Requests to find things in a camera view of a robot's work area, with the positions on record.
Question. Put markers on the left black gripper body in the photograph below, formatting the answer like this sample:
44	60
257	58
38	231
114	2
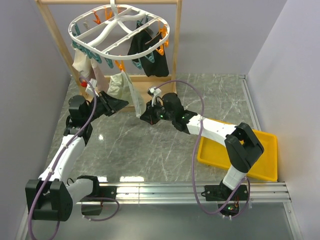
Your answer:
102	106

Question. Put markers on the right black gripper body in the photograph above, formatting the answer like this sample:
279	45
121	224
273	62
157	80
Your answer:
158	113

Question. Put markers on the pale green white underwear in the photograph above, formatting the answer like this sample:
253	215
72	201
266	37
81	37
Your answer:
122	88

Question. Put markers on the orange front clip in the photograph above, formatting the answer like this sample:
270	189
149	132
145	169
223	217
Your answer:
120	64

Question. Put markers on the orange clip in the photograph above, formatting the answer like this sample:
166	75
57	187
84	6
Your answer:
161	48
120	64

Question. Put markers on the white round clip hanger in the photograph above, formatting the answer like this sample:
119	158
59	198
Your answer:
106	31

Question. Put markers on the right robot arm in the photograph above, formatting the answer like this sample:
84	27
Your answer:
190	122

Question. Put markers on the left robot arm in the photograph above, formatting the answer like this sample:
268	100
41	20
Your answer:
48	197

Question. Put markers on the beige pink underwear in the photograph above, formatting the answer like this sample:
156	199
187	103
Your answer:
89	68

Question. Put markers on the teal clip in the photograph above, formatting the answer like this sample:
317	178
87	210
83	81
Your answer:
137	64
109	62

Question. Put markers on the black striped underwear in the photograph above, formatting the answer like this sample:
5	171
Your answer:
153	64

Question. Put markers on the orange right clip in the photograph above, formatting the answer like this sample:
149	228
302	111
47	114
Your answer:
161	48

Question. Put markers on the yellow plastic tray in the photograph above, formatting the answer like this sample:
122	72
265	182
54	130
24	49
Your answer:
265	160

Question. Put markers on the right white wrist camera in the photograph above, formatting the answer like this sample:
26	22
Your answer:
154	92

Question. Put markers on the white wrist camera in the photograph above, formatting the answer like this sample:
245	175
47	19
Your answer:
89	85
154	92

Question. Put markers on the wooden hanger rack frame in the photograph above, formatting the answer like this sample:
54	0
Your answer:
140	81

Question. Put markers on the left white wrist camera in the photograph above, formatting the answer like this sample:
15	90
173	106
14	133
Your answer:
89	85

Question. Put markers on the aluminium mounting rail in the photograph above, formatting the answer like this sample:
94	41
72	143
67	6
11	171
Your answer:
182	192

